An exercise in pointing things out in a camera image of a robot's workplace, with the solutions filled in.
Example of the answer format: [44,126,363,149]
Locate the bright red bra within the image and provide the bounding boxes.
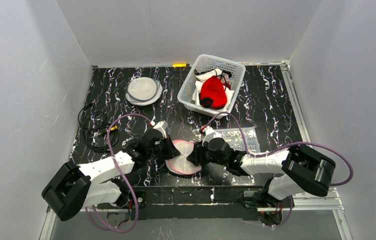
[199,76,228,110]

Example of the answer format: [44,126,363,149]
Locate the yellow orange marker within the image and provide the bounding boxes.
[172,63,190,68]

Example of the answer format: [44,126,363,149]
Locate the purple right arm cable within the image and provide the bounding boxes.
[200,111,355,187]

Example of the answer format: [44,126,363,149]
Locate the clear plastic compartment box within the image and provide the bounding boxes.
[215,127,260,153]

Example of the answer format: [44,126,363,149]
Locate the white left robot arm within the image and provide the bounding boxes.
[41,129,181,221]

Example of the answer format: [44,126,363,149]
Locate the black coiled cable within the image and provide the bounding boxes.
[76,102,120,153]

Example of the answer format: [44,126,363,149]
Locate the white bra black straps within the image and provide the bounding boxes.
[194,67,232,84]

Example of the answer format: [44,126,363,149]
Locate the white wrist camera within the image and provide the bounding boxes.
[153,120,168,139]
[201,126,222,145]

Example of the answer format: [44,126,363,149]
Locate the white mesh bag pink trim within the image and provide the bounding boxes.
[165,139,202,176]

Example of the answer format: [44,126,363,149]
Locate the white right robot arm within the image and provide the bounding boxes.
[187,137,336,201]

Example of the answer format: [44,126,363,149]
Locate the aluminium rail frame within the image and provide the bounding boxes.
[280,59,345,211]

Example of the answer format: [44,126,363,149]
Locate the black base frame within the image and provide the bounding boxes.
[106,185,295,228]

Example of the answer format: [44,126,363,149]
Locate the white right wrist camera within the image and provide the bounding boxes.
[201,126,222,145]

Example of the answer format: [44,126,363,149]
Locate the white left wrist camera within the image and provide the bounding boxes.
[153,120,168,139]

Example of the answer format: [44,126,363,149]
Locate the white mesh bag blue trim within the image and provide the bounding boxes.
[125,77,163,106]

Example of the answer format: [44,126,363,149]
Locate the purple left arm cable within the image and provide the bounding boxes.
[84,113,156,235]

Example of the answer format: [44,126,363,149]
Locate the white plastic basket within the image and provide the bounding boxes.
[177,54,246,117]

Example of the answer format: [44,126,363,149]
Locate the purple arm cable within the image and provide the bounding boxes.
[84,113,156,235]
[200,111,355,187]

